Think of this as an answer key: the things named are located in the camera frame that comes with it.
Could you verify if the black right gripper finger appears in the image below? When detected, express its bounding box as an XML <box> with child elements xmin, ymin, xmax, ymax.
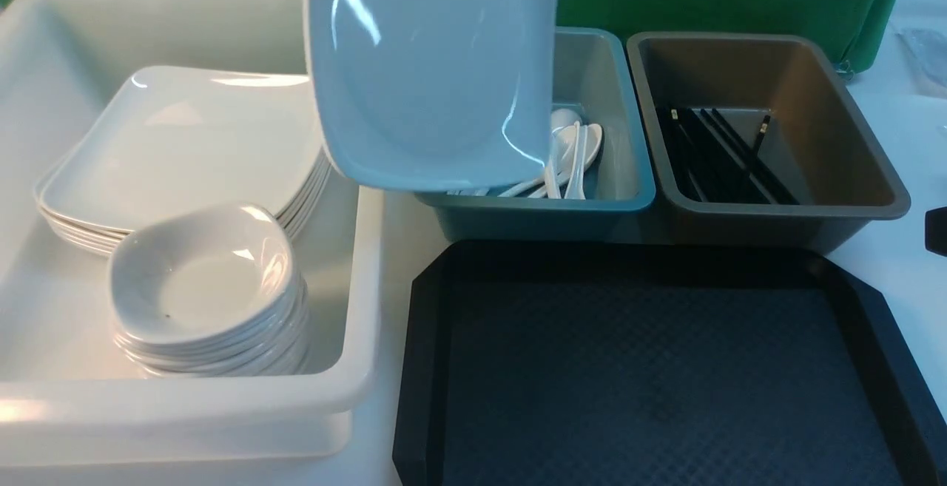
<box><xmin>926</xmin><ymin>206</ymin><xmax>947</xmax><ymax>257</ymax></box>

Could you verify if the black chopstick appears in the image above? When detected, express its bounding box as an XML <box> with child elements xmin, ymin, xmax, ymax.
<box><xmin>741</xmin><ymin>114</ymin><xmax>771</xmax><ymax>193</ymax></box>
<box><xmin>667</xmin><ymin>108</ymin><xmax>707</xmax><ymax>202</ymax></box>

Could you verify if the white square rice plate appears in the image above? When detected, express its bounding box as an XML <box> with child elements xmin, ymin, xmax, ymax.
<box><xmin>303</xmin><ymin>0</ymin><xmax>558</xmax><ymax>192</ymax></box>

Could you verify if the white bowl tray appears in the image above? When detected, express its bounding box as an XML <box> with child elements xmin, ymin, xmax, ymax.
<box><xmin>106</xmin><ymin>203</ymin><xmax>299</xmax><ymax>347</ymax></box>

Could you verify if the brown grey plastic bin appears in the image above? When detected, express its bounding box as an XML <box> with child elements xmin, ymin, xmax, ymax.
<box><xmin>626</xmin><ymin>32</ymin><xmax>911</xmax><ymax>254</ymax></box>

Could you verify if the bundle of black chopsticks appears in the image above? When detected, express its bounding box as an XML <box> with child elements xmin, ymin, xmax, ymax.
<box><xmin>657</xmin><ymin>107</ymin><xmax>799</xmax><ymax>205</ymax></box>

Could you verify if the white spoon right upright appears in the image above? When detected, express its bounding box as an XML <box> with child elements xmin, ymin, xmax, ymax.
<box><xmin>564</xmin><ymin>120</ymin><xmax>588</xmax><ymax>200</ymax></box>

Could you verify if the teal plastic bin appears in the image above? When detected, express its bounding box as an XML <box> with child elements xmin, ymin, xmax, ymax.
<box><xmin>417</xmin><ymin>27</ymin><xmax>657</xmax><ymax>243</ymax></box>

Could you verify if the white spoon far right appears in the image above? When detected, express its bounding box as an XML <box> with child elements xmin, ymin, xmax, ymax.
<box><xmin>561</xmin><ymin>124</ymin><xmax>603</xmax><ymax>199</ymax></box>

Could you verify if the white spoon centre front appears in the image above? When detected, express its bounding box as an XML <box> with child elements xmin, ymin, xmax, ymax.
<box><xmin>498</xmin><ymin>126</ymin><xmax>576</xmax><ymax>198</ymax></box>

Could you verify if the white spoon centre back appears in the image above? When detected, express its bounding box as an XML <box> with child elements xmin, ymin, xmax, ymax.
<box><xmin>550</xmin><ymin>107</ymin><xmax>583</xmax><ymax>131</ymax></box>

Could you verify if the black serving tray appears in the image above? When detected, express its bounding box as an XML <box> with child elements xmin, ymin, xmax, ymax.
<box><xmin>392</xmin><ymin>240</ymin><xmax>946</xmax><ymax>485</ymax></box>

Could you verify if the stack of white bowls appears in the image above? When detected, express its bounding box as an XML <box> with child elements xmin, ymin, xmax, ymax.
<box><xmin>112</xmin><ymin>276</ymin><xmax>311</xmax><ymax>379</ymax></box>

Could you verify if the stack of white square plates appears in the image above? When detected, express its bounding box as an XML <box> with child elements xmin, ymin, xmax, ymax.
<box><xmin>33</xmin><ymin>65</ymin><xmax>331</xmax><ymax>254</ymax></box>

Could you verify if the large white plastic tub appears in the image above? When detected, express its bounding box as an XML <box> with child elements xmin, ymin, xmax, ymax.
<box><xmin>2</xmin><ymin>0</ymin><xmax>385</xmax><ymax>467</ymax></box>

